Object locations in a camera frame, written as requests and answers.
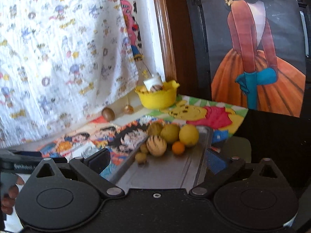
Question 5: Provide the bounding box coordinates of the small brown passion fruit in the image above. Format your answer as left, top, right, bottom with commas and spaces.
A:
123, 105, 134, 115

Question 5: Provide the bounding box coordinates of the brown wooden frame post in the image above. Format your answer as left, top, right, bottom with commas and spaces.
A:
154, 0, 199, 97

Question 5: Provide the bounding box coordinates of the metal baking tray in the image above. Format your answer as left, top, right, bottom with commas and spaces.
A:
108, 126, 213, 192

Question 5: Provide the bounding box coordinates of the small orange tangerine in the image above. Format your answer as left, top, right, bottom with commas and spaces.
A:
172, 141, 186, 156

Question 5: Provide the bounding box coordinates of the cartoon boys drawing sheet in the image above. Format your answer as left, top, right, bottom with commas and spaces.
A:
36, 116, 127, 158

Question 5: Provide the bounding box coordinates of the yellow flower twig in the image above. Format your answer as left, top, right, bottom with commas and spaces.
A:
142, 61, 152, 79

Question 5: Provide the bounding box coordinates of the colourful anime drawing sheet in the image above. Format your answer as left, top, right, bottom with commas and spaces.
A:
93, 115, 166, 179

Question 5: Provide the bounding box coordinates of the orange dress lady painting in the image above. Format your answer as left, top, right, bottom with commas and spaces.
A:
201, 0, 306, 117

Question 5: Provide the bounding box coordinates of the person's left hand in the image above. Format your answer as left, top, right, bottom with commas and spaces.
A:
1, 175, 25, 215

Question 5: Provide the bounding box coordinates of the white plastic jar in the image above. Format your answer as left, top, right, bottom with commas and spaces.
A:
143, 74, 163, 91

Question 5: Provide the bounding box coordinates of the small brown round fruit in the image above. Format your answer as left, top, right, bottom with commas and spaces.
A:
140, 143, 149, 154
135, 153, 147, 165

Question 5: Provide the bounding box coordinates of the Winnie the Pooh drawing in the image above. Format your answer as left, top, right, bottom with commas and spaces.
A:
149, 95, 248, 144

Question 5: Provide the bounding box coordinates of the pink cartoon wall sticker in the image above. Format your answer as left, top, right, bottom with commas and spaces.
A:
120, 0, 143, 61

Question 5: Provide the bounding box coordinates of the green-yellow pear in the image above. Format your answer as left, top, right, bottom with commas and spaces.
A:
160, 124, 180, 144

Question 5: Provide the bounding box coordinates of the large brown-green mango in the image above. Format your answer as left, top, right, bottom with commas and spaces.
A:
147, 122, 163, 136

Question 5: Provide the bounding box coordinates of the striped pepino melon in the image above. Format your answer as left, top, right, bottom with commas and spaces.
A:
147, 136, 167, 157

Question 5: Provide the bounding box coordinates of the white printed muslin cloth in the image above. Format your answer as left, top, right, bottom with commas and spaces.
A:
1, 0, 139, 148

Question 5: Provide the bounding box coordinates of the yellow plastic bowl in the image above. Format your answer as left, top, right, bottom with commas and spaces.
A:
135, 80, 180, 110

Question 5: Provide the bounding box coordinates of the brown kiwi fruit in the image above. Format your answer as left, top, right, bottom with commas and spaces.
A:
101, 107, 115, 122

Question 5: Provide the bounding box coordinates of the orange fruit in bowl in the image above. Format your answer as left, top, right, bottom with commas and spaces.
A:
139, 86, 148, 93

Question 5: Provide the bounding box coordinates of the striped fruit in bowl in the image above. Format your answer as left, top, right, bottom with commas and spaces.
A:
150, 85, 163, 93

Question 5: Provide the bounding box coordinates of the yellow lemon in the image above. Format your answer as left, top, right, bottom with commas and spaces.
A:
179, 124, 199, 147

